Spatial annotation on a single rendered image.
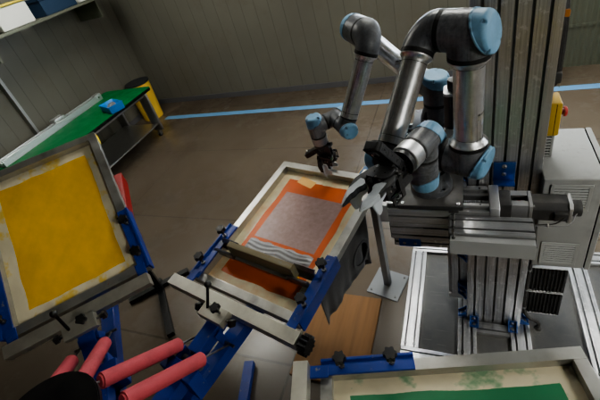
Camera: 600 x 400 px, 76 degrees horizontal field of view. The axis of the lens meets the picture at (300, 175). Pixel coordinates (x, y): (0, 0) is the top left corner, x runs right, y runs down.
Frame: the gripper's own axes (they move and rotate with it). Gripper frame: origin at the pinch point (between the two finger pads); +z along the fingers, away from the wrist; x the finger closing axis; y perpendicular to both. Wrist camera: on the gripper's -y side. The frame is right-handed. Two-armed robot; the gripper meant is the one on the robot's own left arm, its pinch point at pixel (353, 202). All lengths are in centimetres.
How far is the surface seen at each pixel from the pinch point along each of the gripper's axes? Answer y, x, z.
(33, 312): 35, 129, 72
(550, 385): 77, -30, -22
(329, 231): 57, 59, -33
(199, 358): 52, 56, 39
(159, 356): 47, 66, 48
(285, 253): 57, 69, -14
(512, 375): 76, -21, -19
